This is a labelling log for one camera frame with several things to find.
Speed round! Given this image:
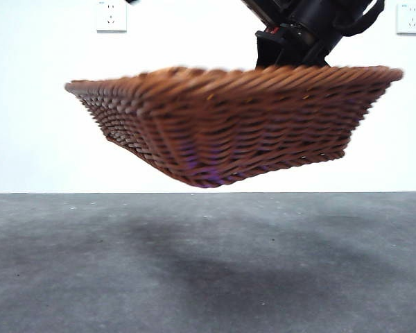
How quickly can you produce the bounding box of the brown woven wicker basket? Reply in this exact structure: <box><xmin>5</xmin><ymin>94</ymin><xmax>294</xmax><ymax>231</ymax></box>
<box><xmin>64</xmin><ymin>65</ymin><xmax>405</xmax><ymax>190</ymax></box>

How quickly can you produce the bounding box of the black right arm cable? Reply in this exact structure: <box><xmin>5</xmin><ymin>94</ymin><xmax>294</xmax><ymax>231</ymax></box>
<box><xmin>332</xmin><ymin>0</ymin><xmax>386</xmax><ymax>37</ymax></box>

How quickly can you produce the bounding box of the white wall socket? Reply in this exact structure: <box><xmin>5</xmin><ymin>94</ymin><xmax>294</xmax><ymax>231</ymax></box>
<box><xmin>96</xmin><ymin>1</ymin><xmax>128</xmax><ymax>34</ymax></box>
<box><xmin>396</xmin><ymin>3</ymin><xmax>416</xmax><ymax>36</ymax></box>

